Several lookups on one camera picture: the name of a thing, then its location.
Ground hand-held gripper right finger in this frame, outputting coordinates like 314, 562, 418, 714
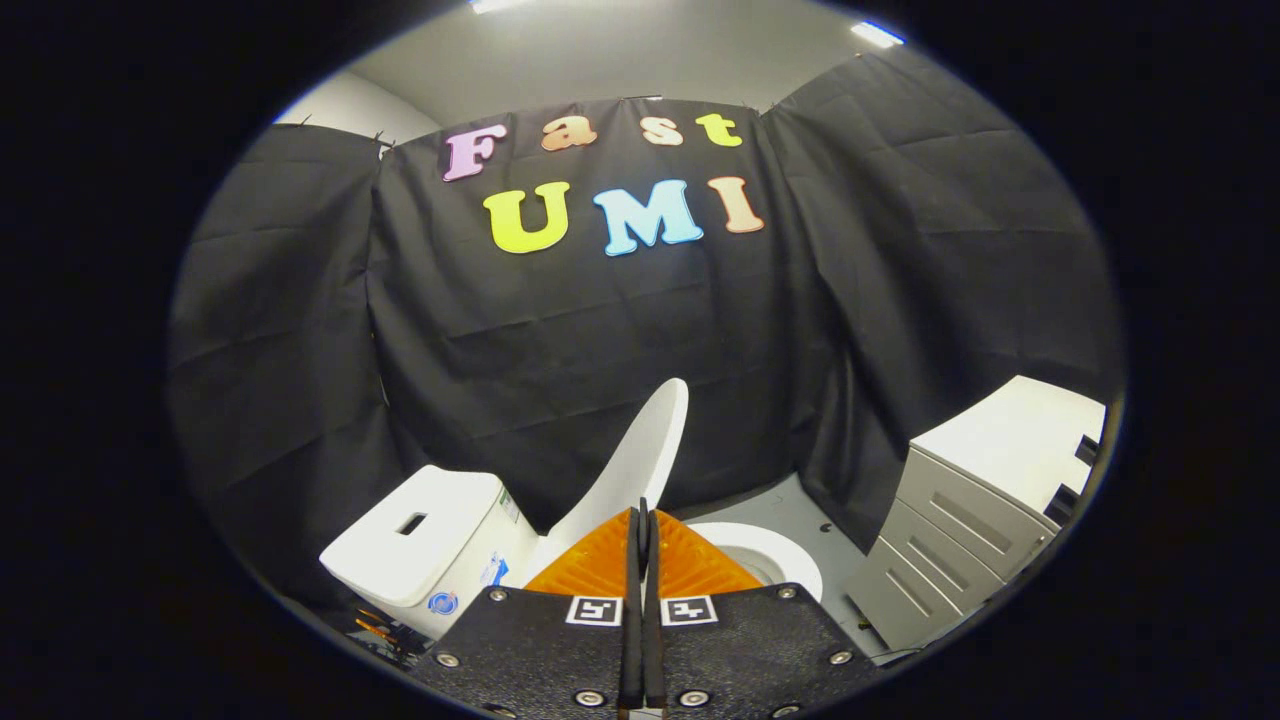
643, 497, 883, 720

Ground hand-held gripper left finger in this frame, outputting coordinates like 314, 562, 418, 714
408, 497, 646, 720

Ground white toilet lid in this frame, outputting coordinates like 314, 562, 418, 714
545, 378, 691, 586

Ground white toilet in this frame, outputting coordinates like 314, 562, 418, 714
320, 465, 824, 641

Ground grey drawer cabinet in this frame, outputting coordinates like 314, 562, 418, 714
845, 375, 1107, 657

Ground black backdrop cloth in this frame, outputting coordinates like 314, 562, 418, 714
165, 45, 1126, 621

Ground orange handled tools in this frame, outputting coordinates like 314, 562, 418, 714
348, 604, 423, 653

